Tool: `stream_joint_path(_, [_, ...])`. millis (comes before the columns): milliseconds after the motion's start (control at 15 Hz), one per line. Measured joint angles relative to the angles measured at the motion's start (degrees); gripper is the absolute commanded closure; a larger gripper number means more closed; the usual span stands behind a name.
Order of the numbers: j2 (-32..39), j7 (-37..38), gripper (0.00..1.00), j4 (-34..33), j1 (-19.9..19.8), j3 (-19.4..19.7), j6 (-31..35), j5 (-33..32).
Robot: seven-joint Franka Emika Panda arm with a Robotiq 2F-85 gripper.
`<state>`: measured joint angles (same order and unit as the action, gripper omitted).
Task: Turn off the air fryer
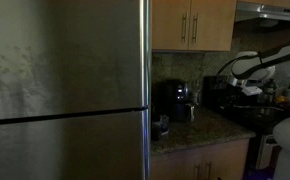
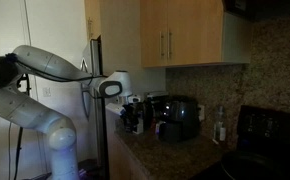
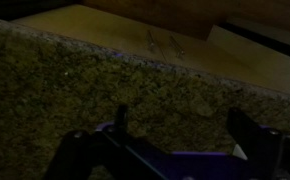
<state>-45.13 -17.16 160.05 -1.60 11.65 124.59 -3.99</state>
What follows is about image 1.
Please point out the small yellow object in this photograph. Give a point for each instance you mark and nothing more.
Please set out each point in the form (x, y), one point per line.
(280, 99)

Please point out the small pale bottle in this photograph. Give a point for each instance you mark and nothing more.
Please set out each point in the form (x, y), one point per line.
(195, 96)

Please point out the black kitchen stove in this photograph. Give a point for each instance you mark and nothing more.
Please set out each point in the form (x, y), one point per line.
(261, 120)

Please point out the stainless range hood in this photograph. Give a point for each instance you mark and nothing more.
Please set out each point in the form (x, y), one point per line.
(265, 15)

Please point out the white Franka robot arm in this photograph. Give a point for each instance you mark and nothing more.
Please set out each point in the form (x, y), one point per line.
(285, 53)

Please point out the small dark printed box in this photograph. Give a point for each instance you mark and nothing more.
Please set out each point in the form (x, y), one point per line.
(160, 127)

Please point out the black coffee maker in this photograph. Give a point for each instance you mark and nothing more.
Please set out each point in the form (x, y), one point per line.
(170, 100)

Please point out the stainless refrigerator freezer door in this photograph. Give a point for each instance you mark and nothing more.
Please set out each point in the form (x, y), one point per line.
(68, 150)

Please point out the stainless refrigerator fridge door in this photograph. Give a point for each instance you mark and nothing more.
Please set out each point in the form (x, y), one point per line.
(68, 60)

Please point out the wooden base cabinet door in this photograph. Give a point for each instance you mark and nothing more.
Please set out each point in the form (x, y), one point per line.
(175, 168)
(228, 160)

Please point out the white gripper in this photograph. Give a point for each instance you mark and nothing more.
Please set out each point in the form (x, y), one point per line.
(245, 87)

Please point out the dark bottle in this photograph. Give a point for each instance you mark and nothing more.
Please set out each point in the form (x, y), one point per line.
(270, 90)

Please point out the narrow wooden wall cabinet door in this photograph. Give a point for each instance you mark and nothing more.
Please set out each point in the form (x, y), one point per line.
(168, 25)

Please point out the wide wooden wall cabinet door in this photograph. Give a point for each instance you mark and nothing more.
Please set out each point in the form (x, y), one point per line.
(216, 25)

